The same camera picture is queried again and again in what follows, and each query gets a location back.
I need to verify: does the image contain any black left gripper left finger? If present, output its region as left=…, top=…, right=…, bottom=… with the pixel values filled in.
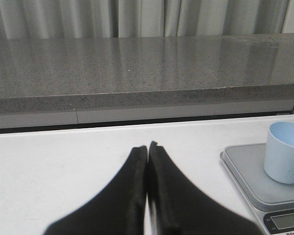
left=45, top=146, right=147, bottom=235

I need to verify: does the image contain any silver digital kitchen scale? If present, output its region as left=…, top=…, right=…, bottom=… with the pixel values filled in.
left=220, top=143, right=294, bottom=235

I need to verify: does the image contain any grey curtain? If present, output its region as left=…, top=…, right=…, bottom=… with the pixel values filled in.
left=0, top=0, right=294, bottom=39

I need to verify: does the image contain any light blue plastic cup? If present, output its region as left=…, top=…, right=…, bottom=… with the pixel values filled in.
left=264, top=121, right=294, bottom=184

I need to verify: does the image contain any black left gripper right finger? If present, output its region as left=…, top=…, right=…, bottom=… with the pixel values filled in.
left=147, top=141, right=262, bottom=235

